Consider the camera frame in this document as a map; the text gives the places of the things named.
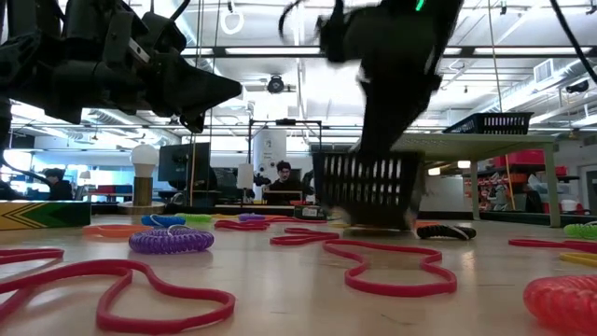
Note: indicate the white globe lamp wooden base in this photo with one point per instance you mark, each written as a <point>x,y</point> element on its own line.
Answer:
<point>143,158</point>

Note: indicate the blue coil wristband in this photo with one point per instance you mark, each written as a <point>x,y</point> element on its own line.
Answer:
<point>163,221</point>

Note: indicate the yellow green crayon box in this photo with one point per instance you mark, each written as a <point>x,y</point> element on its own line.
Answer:
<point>309,213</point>
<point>46,215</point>

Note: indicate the person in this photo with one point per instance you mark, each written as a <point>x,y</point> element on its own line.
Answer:
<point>59,189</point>
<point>282,184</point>

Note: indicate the orange rubber band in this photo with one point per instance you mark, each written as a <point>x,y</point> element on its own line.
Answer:
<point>426,224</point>

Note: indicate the black ceiling camera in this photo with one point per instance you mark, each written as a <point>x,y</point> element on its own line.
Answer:
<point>275,85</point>

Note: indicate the green coil wristband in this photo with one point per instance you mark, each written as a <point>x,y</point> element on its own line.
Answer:
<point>582,231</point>
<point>196,217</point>

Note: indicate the red storage bin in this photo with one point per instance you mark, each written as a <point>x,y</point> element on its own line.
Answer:
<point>522,158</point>

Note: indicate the black metal rack frame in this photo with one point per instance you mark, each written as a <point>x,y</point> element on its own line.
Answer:
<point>285,122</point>

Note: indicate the black computer monitor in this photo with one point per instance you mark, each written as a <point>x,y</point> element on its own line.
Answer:
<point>184,163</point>

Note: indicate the red rubber band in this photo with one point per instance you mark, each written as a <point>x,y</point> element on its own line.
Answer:
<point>46,253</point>
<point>230,305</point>
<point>298,219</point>
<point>401,291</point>
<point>536,243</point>
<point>280,241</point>
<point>242,226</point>

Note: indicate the ceiling light strip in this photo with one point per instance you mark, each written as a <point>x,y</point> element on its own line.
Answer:
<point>273,50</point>
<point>531,50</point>

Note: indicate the white cylindrical column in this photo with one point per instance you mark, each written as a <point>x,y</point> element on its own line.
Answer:
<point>269,144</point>

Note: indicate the purple coil wristband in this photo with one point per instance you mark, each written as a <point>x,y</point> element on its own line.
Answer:
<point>171,242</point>
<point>252,217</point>

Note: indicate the green perforated metal shelf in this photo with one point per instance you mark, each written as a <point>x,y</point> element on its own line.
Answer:
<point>490,144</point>

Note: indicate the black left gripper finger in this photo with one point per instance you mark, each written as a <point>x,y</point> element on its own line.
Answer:
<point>192,122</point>
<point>191,88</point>

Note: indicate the yellow rubber band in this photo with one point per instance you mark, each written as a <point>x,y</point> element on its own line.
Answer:
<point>226,216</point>
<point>340,225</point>
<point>580,258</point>

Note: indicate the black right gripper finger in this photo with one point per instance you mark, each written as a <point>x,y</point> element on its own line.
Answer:
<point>392,121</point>

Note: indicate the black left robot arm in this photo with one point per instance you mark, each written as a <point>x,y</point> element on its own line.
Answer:
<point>23,60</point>

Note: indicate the white rectangular lampshade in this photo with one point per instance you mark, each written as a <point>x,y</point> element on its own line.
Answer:
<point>245,176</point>

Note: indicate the black coil wristband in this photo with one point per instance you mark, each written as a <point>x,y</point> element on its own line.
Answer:
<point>443,232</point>

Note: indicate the pale orange coil wristband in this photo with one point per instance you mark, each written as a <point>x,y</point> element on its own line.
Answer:
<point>112,230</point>

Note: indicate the black slotted plastic basket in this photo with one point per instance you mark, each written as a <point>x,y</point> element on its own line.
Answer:
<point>494,123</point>
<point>368,215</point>

